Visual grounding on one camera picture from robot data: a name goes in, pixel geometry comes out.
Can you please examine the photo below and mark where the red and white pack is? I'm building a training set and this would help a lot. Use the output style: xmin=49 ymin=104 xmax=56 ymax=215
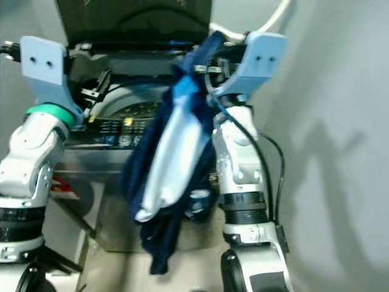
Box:
xmin=52 ymin=175 xmax=81 ymax=201

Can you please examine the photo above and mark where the silver washing machine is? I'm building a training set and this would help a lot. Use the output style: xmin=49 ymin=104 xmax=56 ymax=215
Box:
xmin=52 ymin=0 xmax=229 ymax=253

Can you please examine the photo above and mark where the light blue right wrist camera mount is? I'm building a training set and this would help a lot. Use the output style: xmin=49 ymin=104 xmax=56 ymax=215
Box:
xmin=212 ymin=32 xmax=289 ymax=101

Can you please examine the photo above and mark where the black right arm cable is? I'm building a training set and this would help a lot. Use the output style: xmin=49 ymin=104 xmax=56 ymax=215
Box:
xmin=213 ymin=91 xmax=287 ymax=229

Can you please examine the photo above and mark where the light blue left wrist camera mount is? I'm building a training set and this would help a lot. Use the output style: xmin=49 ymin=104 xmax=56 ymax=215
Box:
xmin=19 ymin=35 xmax=84 ymax=119

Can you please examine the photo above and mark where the white hose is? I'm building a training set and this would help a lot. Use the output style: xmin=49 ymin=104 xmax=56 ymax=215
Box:
xmin=208 ymin=0 xmax=294 ymax=36

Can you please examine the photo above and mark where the dark washing machine lid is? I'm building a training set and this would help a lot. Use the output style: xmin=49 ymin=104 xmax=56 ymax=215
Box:
xmin=55 ymin=0 xmax=213 ymax=48

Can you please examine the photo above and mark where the navy and light blue jacket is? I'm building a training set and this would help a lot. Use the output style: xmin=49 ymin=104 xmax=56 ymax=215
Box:
xmin=120 ymin=30 xmax=227 ymax=276

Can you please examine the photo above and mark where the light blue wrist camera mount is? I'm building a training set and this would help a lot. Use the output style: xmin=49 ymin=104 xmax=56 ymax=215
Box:
xmin=212 ymin=32 xmax=289 ymax=101
xmin=19 ymin=35 xmax=84 ymax=119

